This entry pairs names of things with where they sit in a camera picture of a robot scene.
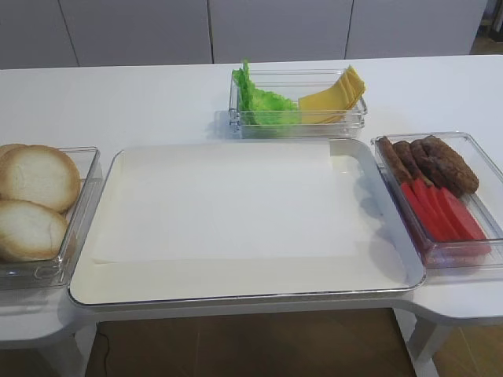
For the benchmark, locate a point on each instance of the bun half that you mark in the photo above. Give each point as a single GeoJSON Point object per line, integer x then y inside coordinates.
{"type": "Point", "coordinates": [30, 232]}
{"type": "Point", "coordinates": [43, 175]}
{"type": "Point", "coordinates": [7, 152]}

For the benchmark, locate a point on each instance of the green lettuce leaf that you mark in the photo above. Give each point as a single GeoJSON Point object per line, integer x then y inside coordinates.
{"type": "Point", "coordinates": [263, 107]}

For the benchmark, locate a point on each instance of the clear lettuce cheese container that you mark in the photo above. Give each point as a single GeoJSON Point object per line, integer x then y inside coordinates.
{"type": "Point", "coordinates": [295, 84]}

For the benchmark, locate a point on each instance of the front yellow cheese slice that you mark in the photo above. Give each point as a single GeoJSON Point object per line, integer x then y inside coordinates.
{"type": "Point", "coordinates": [328, 106]}

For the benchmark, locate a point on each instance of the rear yellow cheese slices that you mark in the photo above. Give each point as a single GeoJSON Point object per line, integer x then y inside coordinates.
{"type": "Point", "coordinates": [355, 84]}

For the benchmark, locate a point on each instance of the white serving tray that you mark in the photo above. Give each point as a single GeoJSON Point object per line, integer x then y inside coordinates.
{"type": "Point", "coordinates": [244, 219]}

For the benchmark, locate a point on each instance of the rear brown meat patty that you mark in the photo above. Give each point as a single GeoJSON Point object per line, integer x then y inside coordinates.
{"type": "Point", "coordinates": [398, 169]}

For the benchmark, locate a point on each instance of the brown meat patty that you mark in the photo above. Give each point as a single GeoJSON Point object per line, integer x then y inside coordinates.
{"type": "Point", "coordinates": [409, 171]}
{"type": "Point", "coordinates": [421, 158]}
{"type": "Point", "coordinates": [398, 169]}
{"type": "Point", "coordinates": [458, 176]}

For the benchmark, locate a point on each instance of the rear red tomato slice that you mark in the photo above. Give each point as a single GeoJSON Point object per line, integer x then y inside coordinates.
{"type": "Point", "coordinates": [416, 208]}

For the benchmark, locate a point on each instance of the red tomato slice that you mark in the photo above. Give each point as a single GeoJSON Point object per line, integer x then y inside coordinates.
{"type": "Point", "coordinates": [416, 208]}
{"type": "Point", "coordinates": [459, 217]}
{"type": "Point", "coordinates": [444, 214]}
{"type": "Point", "coordinates": [434, 221]}

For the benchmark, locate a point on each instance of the front brown meat patty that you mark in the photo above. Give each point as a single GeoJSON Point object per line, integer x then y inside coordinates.
{"type": "Point", "coordinates": [458, 176]}

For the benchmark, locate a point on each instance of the clear patty tomato container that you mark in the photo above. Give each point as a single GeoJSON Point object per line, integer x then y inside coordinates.
{"type": "Point", "coordinates": [485, 206]}

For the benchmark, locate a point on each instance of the clear bun container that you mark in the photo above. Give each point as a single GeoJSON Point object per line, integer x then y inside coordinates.
{"type": "Point", "coordinates": [57, 271]}

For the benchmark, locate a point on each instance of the front red tomato slice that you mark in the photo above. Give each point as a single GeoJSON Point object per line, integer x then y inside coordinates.
{"type": "Point", "coordinates": [459, 217]}

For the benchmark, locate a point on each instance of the white table leg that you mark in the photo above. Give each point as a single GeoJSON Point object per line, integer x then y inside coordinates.
{"type": "Point", "coordinates": [84, 339]}
{"type": "Point", "coordinates": [423, 339]}

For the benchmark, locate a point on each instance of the white right table leg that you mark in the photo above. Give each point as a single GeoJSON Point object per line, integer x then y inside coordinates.
{"type": "Point", "coordinates": [423, 339]}

